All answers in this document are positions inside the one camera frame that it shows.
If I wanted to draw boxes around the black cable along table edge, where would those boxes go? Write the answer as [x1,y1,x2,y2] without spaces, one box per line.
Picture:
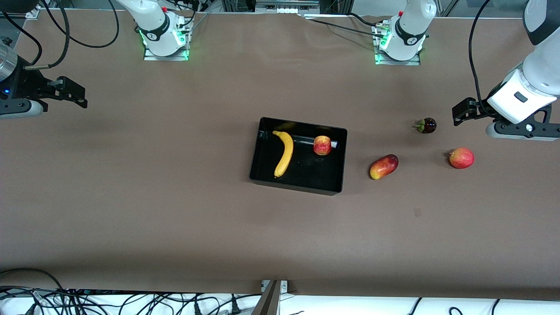
[302,17,386,38]

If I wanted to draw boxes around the grey metal post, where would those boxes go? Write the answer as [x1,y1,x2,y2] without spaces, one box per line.
[251,280,281,315]

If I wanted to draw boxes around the grey power strip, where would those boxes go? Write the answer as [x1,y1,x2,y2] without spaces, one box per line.
[255,0,320,13]

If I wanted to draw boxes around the dark purple mangosteen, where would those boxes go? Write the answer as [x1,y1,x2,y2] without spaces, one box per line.
[415,117,438,134]

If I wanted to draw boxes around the red yellow mango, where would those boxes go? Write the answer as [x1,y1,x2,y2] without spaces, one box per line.
[369,154,399,181]

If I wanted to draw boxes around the black rectangular plastic tray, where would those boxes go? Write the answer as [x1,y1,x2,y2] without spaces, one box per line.
[248,116,348,196]

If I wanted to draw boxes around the red yellow striped apple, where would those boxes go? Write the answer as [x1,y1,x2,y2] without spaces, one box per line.
[313,135,333,156]

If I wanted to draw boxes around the yellow banana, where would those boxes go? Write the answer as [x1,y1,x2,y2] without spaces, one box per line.
[272,130,294,179]

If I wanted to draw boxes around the round red fruit with nub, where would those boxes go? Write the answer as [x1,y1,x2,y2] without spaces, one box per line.
[448,147,475,170]

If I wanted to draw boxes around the black looping arm cable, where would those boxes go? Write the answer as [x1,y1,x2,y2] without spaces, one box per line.
[42,0,120,49]

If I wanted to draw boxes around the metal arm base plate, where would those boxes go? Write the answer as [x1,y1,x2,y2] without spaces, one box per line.
[373,20,422,67]
[143,17,190,61]

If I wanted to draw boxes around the black arcing cable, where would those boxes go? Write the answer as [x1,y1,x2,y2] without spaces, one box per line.
[0,267,67,293]

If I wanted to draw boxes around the small metal bracket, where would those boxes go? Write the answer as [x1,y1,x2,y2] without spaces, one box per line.
[261,280,289,293]

